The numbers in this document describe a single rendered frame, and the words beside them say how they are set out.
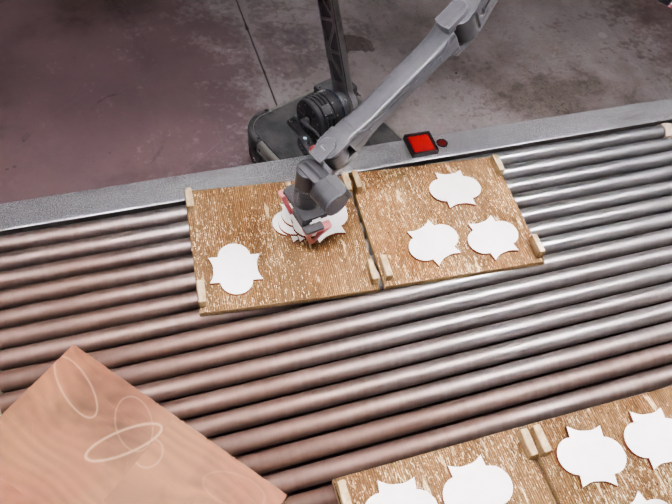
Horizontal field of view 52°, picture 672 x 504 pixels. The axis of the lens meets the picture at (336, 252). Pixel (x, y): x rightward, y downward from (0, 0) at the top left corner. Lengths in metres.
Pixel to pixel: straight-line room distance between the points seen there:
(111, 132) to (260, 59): 0.84
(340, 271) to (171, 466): 0.60
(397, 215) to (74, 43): 2.34
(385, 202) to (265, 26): 2.16
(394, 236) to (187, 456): 0.73
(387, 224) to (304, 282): 0.27
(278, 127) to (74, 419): 1.80
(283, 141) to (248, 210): 1.15
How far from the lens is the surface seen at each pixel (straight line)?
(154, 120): 3.27
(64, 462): 1.34
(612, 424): 1.61
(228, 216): 1.69
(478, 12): 1.54
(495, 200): 1.84
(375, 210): 1.74
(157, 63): 3.56
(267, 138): 2.84
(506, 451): 1.50
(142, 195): 1.78
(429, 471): 1.44
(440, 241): 1.70
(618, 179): 2.06
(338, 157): 1.47
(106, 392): 1.37
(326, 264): 1.62
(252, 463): 1.42
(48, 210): 1.79
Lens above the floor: 2.27
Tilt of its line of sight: 54 degrees down
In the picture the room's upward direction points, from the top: 10 degrees clockwise
